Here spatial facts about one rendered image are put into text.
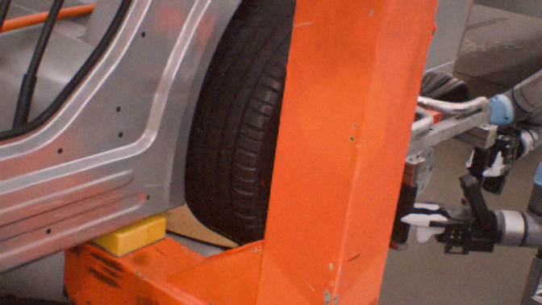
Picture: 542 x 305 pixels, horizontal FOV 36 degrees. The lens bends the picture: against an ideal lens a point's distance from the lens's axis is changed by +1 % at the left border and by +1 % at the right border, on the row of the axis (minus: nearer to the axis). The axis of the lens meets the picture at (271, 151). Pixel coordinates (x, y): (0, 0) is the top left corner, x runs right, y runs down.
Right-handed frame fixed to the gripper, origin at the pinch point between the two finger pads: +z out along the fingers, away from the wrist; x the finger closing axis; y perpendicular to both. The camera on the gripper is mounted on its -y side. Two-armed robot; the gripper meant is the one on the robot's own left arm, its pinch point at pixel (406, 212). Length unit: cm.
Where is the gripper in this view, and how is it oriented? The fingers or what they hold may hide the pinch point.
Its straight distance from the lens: 177.3
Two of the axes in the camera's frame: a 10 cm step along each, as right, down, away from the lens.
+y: -1.2, 9.2, 3.8
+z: -9.9, -0.8, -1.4
